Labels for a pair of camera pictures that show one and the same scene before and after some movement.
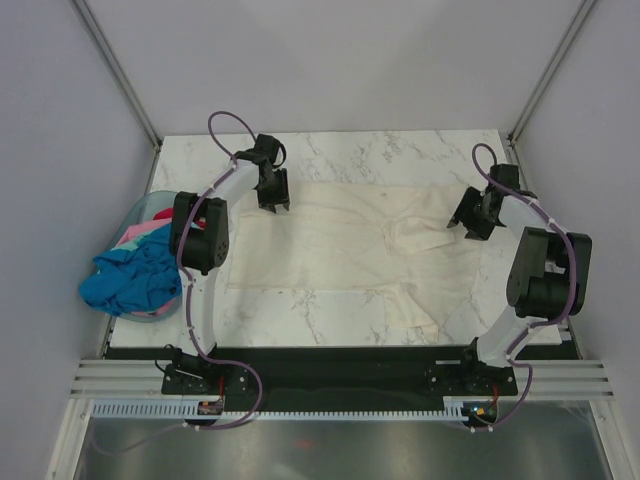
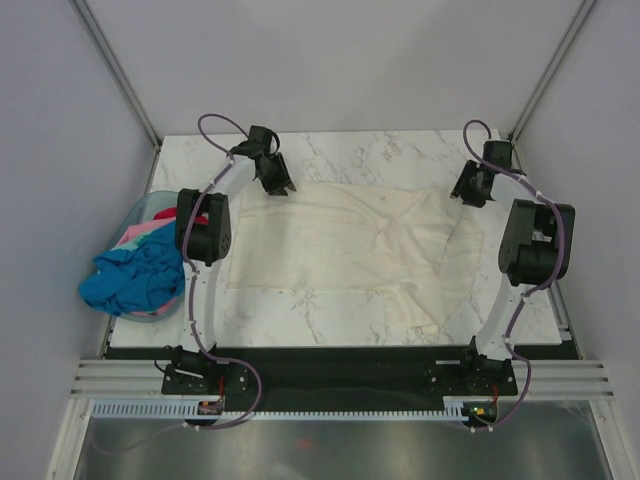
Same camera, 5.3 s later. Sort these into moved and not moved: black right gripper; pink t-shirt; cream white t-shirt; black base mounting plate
Moved: black right gripper
Not moved: black base mounting plate; cream white t-shirt; pink t-shirt
